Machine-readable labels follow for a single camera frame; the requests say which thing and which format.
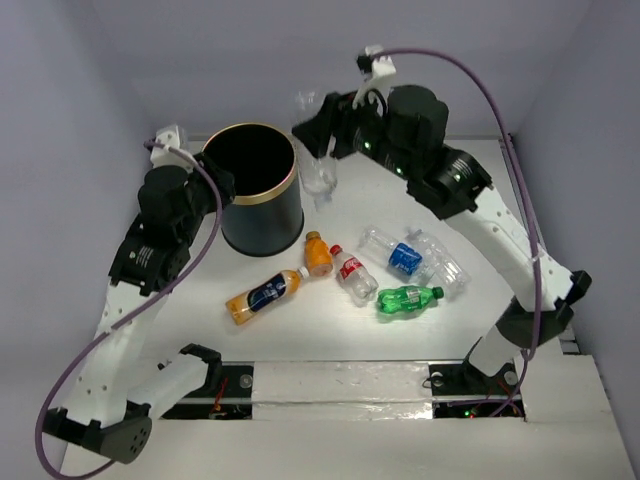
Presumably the clear unlabelled plastic bottle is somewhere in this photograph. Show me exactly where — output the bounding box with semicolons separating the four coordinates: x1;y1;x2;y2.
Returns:
292;89;339;210

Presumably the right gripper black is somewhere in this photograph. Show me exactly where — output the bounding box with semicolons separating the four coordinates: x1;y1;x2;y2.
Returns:
291;82;416;181

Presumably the green plastic soda bottle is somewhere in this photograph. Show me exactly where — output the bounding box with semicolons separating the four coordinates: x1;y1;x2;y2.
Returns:
376;285;444;322

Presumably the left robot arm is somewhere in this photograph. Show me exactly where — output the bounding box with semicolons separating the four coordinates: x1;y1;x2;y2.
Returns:
35;91;328;465

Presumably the dark bin with gold rim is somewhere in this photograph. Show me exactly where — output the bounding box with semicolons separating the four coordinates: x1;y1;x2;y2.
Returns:
202;123;304;257

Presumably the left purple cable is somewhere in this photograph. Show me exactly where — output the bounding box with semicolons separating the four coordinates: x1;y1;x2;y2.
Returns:
33;141;223;478

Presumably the small orange bottle gold cap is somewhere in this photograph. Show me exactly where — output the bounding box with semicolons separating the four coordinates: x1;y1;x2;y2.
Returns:
304;231;333;278

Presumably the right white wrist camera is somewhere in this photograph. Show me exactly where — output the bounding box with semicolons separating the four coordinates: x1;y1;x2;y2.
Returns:
352;45;397;109

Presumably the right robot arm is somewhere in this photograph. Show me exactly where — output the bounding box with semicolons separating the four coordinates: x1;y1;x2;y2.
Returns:
323;85;591;392

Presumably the blue label clear bottle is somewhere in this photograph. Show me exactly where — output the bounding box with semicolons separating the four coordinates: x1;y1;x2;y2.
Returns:
358;225;434;284

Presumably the long orange juice bottle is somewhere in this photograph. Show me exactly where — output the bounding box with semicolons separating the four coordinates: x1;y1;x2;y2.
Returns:
225;267;309;325

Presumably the clear bottle white blue cap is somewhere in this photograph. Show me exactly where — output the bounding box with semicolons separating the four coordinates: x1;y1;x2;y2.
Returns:
405;229;471;298

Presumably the red label cola bottle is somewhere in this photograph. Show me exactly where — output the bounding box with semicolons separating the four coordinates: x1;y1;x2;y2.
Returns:
329;244;379;307

